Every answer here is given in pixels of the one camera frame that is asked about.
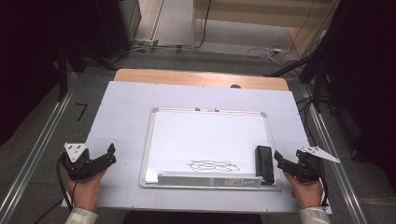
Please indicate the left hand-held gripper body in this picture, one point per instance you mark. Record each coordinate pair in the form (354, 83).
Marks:
(77, 161)

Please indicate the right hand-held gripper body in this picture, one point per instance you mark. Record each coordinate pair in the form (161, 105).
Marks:
(308, 168)

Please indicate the black whiteboard eraser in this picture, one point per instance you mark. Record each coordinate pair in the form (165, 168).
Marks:
(264, 165)

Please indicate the white whiteboard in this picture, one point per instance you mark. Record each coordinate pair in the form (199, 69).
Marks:
(205, 140)

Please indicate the person's right hand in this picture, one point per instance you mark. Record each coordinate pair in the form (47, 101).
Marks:
(306, 193)

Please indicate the person's left hand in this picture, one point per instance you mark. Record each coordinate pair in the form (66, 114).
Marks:
(85, 191)

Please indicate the black metal stand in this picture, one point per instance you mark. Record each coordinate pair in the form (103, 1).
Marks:
(63, 74)
(317, 84)

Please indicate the grey whiteboard pen tray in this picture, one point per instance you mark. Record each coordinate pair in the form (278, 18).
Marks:
(193, 180)

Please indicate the person's dark lap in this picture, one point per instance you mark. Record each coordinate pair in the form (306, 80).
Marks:
(193, 218)

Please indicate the wooden table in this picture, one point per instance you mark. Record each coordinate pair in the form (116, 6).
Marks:
(186, 77)

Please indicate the black cabinet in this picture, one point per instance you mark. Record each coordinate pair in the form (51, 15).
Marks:
(115, 28)

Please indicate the light wooden shelf unit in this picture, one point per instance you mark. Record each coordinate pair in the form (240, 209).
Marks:
(249, 15)

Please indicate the aluminium floor rail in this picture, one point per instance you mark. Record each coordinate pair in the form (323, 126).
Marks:
(336, 155)
(37, 149)

